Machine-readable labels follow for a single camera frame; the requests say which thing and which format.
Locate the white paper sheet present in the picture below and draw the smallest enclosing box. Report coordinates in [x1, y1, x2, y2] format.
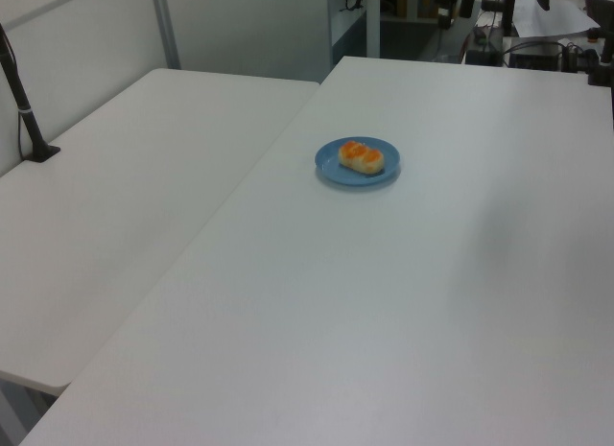
[513, 0, 602, 38]

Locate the black monitor corner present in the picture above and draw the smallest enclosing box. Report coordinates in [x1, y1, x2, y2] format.
[583, 0, 614, 31]

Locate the black electronics box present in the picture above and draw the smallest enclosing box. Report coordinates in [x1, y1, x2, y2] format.
[508, 41, 563, 72]

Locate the black table clamp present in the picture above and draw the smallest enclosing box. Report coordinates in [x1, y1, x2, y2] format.
[563, 42, 614, 88]

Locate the small black box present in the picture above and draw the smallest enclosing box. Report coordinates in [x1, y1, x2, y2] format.
[464, 47, 501, 67]

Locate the black upright stand pole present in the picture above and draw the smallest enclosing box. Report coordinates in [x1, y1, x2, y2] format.
[481, 0, 518, 36]

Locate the black camera stand pole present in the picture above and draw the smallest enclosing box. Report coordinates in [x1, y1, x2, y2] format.
[0, 22, 62, 165]

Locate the blue round plate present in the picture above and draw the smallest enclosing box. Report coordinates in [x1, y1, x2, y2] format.
[315, 136, 401, 187]

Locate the thin black stand cable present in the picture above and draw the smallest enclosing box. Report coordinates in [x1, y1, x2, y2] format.
[16, 110, 30, 160]

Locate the orange glazed bread roll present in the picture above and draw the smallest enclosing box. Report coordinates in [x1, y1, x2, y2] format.
[338, 139, 387, 175]

